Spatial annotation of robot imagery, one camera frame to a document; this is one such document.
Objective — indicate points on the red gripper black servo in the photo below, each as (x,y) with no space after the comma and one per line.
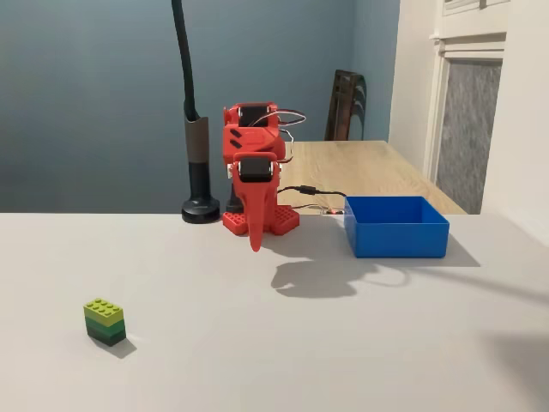
(254,171)

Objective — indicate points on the green lego brick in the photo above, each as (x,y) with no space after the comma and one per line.
(105,322)

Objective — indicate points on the red robot arm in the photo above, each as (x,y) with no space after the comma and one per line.
(253,137)

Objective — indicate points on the blue plastic bin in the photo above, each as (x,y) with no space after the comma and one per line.
(396,236)

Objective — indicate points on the small controller board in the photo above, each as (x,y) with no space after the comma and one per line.
(332,210)

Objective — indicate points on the black gooseneck stand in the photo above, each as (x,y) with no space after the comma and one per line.
(195,150)

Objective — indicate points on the light wooden table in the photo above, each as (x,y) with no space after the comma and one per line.
(356,171)

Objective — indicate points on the dark wooden chair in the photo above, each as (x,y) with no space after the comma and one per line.
(346,107)

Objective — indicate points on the white window frame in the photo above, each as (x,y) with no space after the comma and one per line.
(467,107)

